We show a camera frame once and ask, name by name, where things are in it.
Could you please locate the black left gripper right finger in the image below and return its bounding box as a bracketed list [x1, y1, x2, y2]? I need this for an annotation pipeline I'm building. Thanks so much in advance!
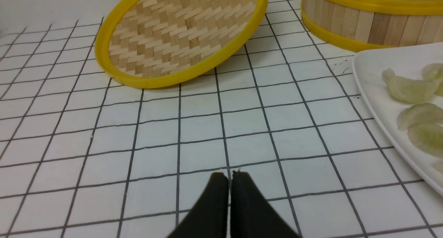
[230, 171, 299, 238]

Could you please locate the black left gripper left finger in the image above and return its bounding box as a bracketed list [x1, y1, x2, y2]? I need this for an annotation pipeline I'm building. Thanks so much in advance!
[168, 172, 229, 238]

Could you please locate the white square plate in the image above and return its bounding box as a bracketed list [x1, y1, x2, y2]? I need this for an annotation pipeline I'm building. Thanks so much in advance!
[352, 42, 443, 194]

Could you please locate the yellow-rimmed bamboo steamer lid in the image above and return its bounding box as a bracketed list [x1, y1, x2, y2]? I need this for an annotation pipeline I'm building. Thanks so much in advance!
[94, 0, 268, 89]

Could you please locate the green dumpling lower left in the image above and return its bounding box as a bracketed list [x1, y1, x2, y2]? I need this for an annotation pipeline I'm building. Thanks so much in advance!
[408, 123, 443, 158]

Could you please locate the green dumpling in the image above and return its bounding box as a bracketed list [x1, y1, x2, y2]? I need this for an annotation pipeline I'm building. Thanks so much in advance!
[421, 63, 443, 97]
[397, 102, 443, 131]
[381, 69, 442, 104]
[408, 123, 443, 158]

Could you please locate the green dumpling middle left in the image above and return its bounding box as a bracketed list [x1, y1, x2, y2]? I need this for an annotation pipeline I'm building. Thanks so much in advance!
[397, 102, 443, 131]

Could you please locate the green dumpling far left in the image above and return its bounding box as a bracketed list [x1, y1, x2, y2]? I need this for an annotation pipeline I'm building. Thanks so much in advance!
[381, 69, 442, 104]

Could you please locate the yellow-rimmed bamboo steamer basket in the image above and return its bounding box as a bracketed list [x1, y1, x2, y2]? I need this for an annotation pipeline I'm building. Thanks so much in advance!
[301, 0, 443, 52]

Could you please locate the green dumpling top centre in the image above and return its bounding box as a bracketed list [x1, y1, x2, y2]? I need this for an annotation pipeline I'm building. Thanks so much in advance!
[421, 63, 443, 97]

